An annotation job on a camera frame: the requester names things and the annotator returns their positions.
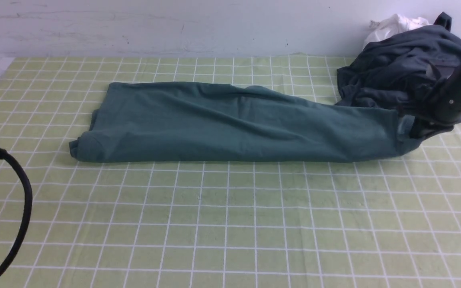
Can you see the dark grey crumpled garment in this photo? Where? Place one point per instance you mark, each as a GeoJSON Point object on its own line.
{"type": "Point", "coordinates": [398, 73]}

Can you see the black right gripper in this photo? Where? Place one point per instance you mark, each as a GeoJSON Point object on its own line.
{"type": "Point", "coordinates": [425, 128]}

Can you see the green long-sleeved shirt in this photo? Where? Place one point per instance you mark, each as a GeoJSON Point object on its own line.
{"type": "Point", "coordinates": [202, 122]}

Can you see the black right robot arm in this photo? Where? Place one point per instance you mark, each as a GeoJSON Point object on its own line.
{"type": "Point", "coordinates": [441, 108]}

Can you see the white crumpled cloth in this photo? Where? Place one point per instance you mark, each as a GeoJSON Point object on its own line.
{"type": "Point", "coordinates": [395, 24]}

